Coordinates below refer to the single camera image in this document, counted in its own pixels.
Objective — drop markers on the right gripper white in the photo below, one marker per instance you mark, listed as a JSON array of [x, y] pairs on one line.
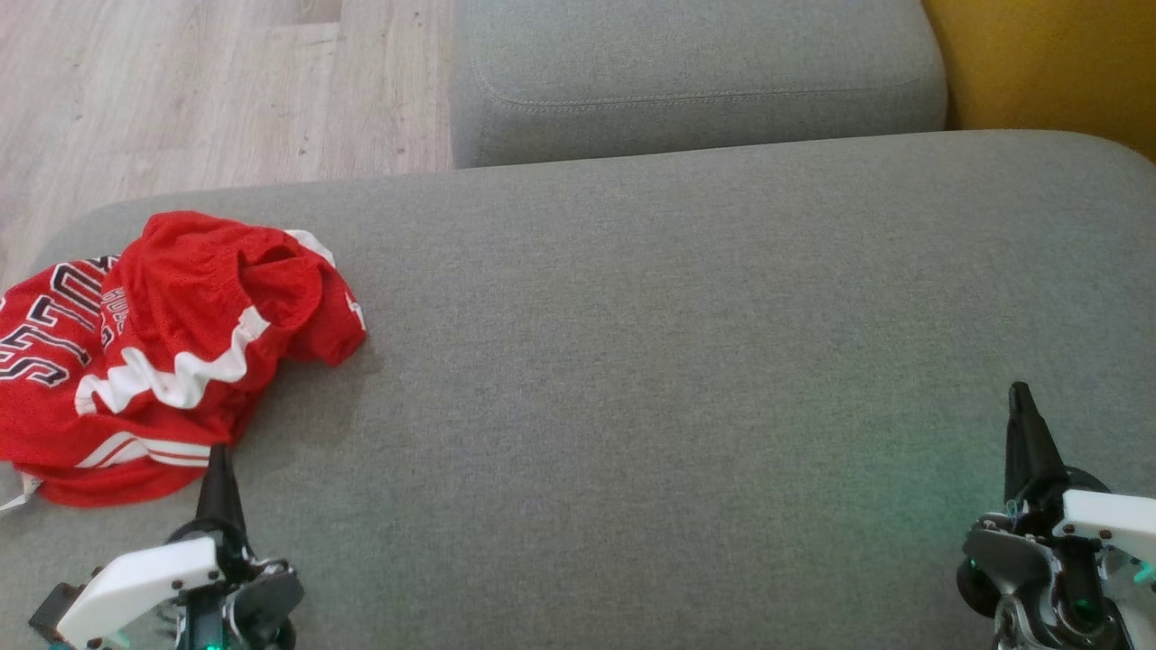
[[1106, 524]]

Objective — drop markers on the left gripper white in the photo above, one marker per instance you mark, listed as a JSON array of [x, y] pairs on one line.
[[135, 578]]

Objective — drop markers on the red Bulls jersey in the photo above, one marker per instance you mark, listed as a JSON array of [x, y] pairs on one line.
[[41, 415]]

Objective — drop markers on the red shorts white waistband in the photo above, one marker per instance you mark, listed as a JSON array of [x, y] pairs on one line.
[[199, 271]]

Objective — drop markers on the large grey sofa seat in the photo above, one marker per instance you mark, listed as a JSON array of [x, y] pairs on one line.
[[632, 406]]

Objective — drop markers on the small grey sofa cushion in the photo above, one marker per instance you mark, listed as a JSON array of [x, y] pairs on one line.
[[695, 81]]

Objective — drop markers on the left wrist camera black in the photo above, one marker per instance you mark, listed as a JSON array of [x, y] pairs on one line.
[[56, 609]]

